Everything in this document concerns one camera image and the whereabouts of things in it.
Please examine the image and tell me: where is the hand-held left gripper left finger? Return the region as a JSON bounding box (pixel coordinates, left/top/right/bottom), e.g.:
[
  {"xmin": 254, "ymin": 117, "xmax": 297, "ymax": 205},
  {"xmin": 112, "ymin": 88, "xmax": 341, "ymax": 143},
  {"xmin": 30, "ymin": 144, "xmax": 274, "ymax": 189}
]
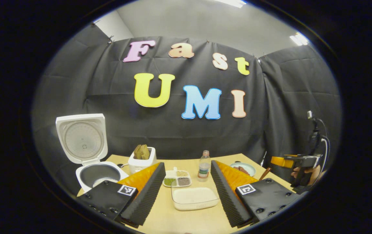
[{"xmin": 77, "ymin": 162, "xmax": 166, "ymax": 227}]

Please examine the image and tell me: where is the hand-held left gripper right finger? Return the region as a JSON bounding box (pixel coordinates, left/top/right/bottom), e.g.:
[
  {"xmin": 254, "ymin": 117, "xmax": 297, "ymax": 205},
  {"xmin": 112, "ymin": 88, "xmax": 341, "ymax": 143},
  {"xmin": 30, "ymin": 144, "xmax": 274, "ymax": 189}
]
[{"xmin": 210, "ymin": 160, "xmax": 298, "ymax": 228}]

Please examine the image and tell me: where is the clear rice container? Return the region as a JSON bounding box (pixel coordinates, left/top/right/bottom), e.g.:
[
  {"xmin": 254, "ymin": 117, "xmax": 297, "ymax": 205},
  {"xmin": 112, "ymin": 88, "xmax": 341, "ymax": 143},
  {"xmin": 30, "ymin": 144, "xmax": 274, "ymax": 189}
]
[{"xmin": 171, "ymin": 180, "xmax": 220, "ymax": 211}]

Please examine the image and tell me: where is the white rice cooker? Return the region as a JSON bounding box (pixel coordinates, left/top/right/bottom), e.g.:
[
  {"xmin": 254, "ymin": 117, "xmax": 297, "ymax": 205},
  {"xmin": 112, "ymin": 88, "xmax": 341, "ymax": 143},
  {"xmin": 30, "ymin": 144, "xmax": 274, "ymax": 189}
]
[{"xmin": 56, "ymin": 113, "xmax": 130, "ymax": 194}]

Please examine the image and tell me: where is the pale green plate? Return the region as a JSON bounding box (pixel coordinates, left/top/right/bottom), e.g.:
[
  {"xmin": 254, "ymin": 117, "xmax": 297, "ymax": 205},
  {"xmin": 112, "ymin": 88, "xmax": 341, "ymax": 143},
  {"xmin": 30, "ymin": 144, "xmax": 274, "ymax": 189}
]
[{"xmin": 230, "ymin": 162, "xmax": 256, "ymax": 177}]

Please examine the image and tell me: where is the white toaster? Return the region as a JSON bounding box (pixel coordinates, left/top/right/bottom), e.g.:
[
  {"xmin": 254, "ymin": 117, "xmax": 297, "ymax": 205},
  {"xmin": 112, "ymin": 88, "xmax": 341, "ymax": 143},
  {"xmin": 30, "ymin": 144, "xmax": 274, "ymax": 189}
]
[{"xmin": 128, "ymin": 147, "xmax": 157, "ymax": 174}]

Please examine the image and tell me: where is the clear plastic water bottle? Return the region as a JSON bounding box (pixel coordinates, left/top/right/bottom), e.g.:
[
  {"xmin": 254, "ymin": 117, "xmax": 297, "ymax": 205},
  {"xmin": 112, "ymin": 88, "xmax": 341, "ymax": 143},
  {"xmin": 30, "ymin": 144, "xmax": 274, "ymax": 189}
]
[{"xmin": 198, "ymin": 150, "xmax": 211, "ymax": 182}]

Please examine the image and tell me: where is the white divided bean dish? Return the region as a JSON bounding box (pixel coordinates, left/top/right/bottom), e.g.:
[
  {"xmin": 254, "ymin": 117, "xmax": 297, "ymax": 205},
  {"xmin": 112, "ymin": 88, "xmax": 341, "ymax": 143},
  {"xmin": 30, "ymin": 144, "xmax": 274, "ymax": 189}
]
[{"xmin": 163, "ymin": 167, "xmax": 192, "ymax": 188}]

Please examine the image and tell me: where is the small ceiling light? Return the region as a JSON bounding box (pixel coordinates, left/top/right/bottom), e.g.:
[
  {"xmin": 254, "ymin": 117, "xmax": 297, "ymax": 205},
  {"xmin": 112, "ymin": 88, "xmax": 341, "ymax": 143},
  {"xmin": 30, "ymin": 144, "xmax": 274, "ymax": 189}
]
[{"xmin": 290, "ymin": 32, "xmax": 309, "ymax": 46}]

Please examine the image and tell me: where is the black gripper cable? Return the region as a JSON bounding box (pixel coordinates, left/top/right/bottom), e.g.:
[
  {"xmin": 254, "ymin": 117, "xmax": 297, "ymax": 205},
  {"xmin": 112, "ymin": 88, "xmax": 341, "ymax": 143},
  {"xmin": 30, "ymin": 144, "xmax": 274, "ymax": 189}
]
[{"xmin": 316, "ymin": 119, "xmax": 331, "ymax": 173}]

